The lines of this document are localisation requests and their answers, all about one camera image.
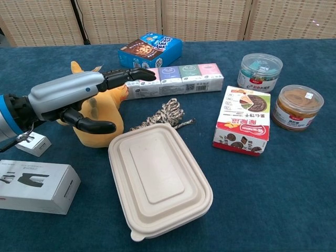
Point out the bamboo folding screen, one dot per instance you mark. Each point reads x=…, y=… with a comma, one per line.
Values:
x=204, y=18

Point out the small white staples box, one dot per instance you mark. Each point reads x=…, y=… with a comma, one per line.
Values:
x=39, y=144

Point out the clear jar of rubber bands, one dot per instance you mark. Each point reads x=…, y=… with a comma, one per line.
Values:
x=296, y=107

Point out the clear jar of binder clips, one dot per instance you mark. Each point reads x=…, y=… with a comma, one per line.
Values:
x=260, y=73

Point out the pastel tissue multipack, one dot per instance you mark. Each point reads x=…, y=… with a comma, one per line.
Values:
x=183, y=81

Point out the beige lidded food container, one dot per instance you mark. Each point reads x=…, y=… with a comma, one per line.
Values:
x=157, y=178

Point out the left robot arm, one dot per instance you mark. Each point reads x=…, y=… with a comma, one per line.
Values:
x=10, y=115

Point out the blue table cloth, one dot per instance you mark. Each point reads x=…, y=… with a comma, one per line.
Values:
x=262, y=197

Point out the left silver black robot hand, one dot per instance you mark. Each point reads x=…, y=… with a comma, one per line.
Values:
x=60, y=92

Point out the blue cookie box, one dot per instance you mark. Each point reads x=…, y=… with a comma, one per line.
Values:
x=147, y=52

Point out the yellow dinosaur plush toy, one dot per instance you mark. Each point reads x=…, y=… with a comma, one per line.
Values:
x=105, y=110

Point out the black tripod stand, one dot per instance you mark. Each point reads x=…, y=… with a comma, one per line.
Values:
x=80, y=23

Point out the white stapler packaging box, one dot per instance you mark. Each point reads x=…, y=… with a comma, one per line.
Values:
x=34, y=189

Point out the red white snack box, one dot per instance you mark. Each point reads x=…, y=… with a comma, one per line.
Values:
x=244, y=123

